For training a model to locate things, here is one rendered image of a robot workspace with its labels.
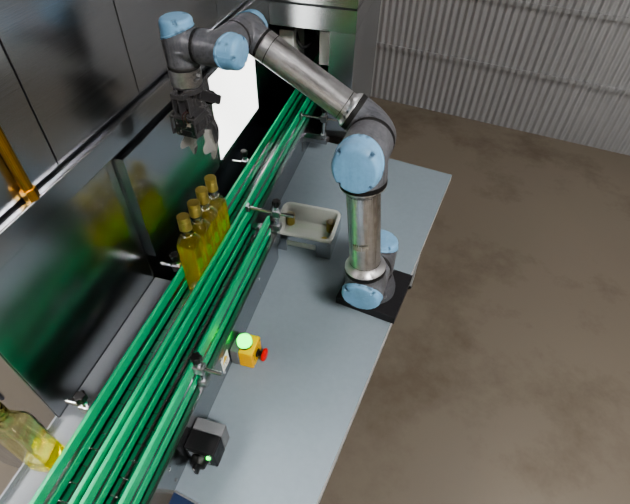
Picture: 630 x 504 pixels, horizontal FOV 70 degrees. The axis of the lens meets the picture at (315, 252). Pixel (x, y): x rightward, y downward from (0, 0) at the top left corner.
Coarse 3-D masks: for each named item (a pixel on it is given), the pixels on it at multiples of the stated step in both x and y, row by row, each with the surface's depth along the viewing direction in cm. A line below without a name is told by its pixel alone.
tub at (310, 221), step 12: (288, 204) 173; (300, 204) 173; (300, 216) 176; (312, 216) 174; (324, 216) 173; (336, 216) 171; (288, 228) 174; (300, 228) 174; (312, 228) 174; (324, 228) 174; (336, 228) 164; (324, 240) 159
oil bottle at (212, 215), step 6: (210, 210) 132; (216, 210) 134; (204, 216) 131; (210, 216) 131; (216, 216) 134; (210, 222) 132; (216, 222) 135; (216, 228) 136; (216, 234) 137; (222, 234) 142; (216, 240) 138; (222, 240) 143; (216, 246) 139
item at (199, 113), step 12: (180, 96) 105; (192, 96) 110; (180, 108) 108; (192, 108) 111; (204, 108) 113; (180, 120) 111; (192, 120) 109; (204, 120) 114; (180, 132) 113; (192, 132) 112; (204, 132) 115
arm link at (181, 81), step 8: (168, 72) 105; (192, 72) 104; (200, 72) 107; (176, 80) 104; (184, 80) 104; (192, 80) 105; (200, 80) 107; (176, 88) 107; (184, 88) 105; (192, 88) 107
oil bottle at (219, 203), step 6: (216, 198) 135; (222, 198) 137; (210, 204) 135; (216, 204) 135; (222, 204) 137; (222, 210) 138; (222, 216) 139; (228, 216) 143; (222, 222) 140; (228, 222) 144; (222, 228) 141; (228, 228) 146
